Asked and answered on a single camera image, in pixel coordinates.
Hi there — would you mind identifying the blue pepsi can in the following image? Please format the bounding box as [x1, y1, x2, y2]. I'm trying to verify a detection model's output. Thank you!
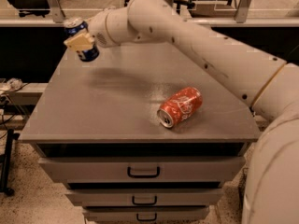
[64, 17, 100, 62]

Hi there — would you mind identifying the orange soda can lying down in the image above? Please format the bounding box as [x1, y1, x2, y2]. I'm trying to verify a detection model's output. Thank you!
[157, 87, 203, 129]

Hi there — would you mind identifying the black stand at left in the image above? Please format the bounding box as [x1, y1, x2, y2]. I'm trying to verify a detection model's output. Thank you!
[0, 129, 20, 196]

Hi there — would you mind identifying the grey drawer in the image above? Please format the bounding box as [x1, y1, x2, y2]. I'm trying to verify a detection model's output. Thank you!
[66, 189, 222, 207]
[38, 157, 245, 183]
[82, 206, 209, 222]

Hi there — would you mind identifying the clutter on left shelf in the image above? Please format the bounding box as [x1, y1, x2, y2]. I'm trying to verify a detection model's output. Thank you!
[0, 78, 25, 94]

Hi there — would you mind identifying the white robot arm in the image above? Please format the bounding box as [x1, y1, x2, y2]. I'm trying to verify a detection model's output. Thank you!
[65, 0, 299, 224]

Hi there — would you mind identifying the bottom grey drawer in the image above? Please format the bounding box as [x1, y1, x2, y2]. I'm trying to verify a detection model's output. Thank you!
[82, 206, 209, 222]

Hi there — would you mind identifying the top grey drawer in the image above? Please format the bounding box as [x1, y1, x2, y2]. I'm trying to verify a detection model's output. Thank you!
[38, 157, 245, 183]

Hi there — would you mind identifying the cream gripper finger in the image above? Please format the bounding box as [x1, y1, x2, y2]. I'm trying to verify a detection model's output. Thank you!
[64, 30, 95, 51]

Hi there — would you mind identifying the middle grey drawer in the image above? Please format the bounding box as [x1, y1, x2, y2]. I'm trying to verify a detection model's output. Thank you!
[66, 189, 222, 207]

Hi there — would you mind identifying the grey drawer cabinet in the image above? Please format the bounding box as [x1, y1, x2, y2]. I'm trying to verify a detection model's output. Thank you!
[18, 40, 263, 224]

